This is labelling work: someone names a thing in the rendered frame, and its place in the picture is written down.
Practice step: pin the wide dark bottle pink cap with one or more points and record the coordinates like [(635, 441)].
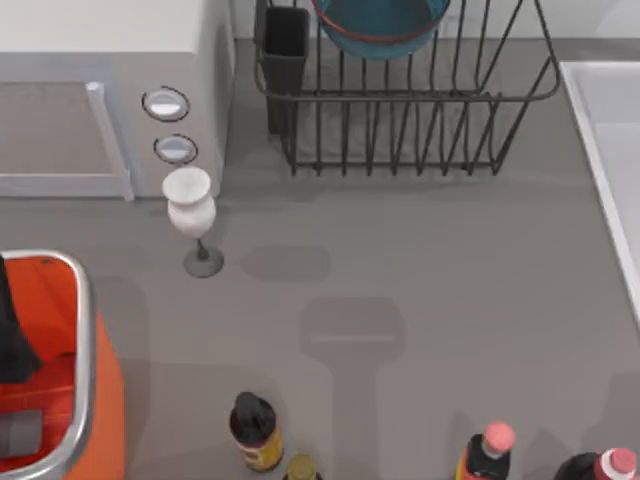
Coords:
[(597, 465)]

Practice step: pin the slim dark bottle pink cap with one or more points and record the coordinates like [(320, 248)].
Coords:
[(487, 452)]

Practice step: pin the dark bottle with yellow label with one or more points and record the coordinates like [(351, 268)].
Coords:
[(256, 435)]

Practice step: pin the large round microwave knob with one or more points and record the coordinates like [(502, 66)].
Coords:
[(165, 104)]

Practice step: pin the olive green bottle cap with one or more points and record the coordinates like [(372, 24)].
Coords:
[(301, 467)]

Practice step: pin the black cutlery holder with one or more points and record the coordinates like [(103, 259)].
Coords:
[(285, 55)]

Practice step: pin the blue bowl with red rim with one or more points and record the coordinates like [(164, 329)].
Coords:
[(380, 25)]

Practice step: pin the white goblet with grey foot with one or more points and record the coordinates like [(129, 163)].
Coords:
[(189, 210)]

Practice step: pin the pale microwave oven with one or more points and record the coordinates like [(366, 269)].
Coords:
[(210, 100)]

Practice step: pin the orange bin with metal rim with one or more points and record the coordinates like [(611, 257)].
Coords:
[(95, 380)]

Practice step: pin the small round microwave knob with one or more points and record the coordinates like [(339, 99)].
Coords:
[(175, 149)]

